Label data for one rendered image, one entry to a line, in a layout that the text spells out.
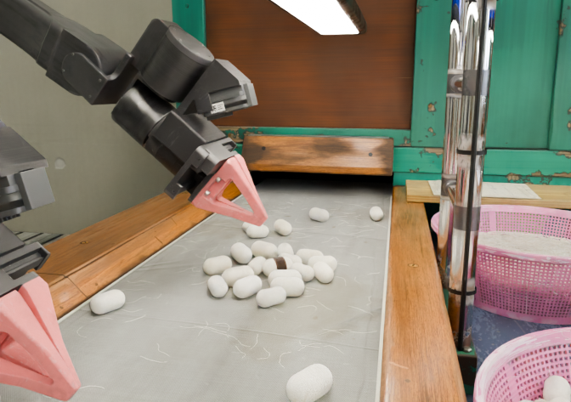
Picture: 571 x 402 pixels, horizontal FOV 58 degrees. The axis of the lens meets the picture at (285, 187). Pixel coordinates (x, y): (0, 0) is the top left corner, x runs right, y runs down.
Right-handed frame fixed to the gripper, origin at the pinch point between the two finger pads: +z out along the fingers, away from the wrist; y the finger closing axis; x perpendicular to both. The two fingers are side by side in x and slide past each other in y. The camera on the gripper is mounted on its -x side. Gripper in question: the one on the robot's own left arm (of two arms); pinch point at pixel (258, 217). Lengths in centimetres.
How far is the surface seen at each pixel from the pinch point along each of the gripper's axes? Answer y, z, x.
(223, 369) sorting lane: -18.9, 6.5, 4.2
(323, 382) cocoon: -21.6, 11.7, -2.3
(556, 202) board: 34, 33, -23
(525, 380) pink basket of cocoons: -16.0, 23.5, -10.7
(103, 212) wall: 123, -52, 89
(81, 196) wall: 123, -62, 90
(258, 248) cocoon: 6.4, 2.4, 5.6
